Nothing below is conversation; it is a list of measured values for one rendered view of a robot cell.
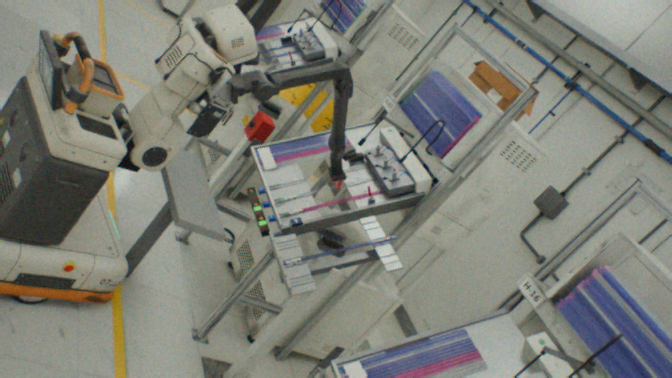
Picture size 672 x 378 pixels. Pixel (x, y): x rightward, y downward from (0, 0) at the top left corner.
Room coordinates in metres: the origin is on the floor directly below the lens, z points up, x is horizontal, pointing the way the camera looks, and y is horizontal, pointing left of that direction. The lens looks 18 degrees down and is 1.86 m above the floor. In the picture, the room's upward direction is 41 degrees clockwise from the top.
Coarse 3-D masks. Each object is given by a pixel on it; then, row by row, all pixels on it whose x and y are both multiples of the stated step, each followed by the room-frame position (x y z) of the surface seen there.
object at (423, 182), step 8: (384, 128) 3.26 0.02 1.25; (392, 128) 3.26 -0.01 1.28; (384, 136) 3.20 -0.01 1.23; (392, 136) 3.20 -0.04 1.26; (400, 136) 3.20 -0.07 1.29; (384, 144) 3.21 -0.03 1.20; (392, 144) 3.13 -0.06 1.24; (400, 144) 3.14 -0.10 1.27; (400, 152) 3.07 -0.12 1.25; (408, 160) 3.02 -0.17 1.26; (416, 160) 3.02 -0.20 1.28; (408, 168) 2.96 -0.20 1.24; (416, 168) 2.96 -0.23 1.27; (424, 168) 2.97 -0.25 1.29; (416, 176) 2.91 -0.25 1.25; (424, 176) 2.91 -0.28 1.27; (416, 184) 2.87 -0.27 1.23; (424, 184) 2.90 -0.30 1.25; (416, 192) 2.90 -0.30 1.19; (424, 192) 2.92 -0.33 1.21
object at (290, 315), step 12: (324, 276) 2.42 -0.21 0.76; (336, 276) 2.44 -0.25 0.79; (324, 288) 2.44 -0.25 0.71; (300, 300) 2.43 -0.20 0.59; (312, 300) 2.43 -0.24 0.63; (288, 312) 2.43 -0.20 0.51; (300, 312) 2.43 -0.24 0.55; (276, 324) 2.43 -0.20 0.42; (288, 324) 2.43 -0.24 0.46; (264, 336) 2.44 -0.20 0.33; (276, 336) 2.43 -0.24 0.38; (252, 348) 2.44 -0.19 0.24; (264, 348) 2.43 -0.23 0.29; (204, 360) 2.46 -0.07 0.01; (216, 360) 2.52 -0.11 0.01; (240, 360) 2.44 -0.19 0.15; (252, 360) 2.42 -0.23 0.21; (204, 372) 2.41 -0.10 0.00; (216, 372) 2.45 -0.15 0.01; (228, 372) 2.45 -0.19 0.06; (240, 372) 2.42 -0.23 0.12
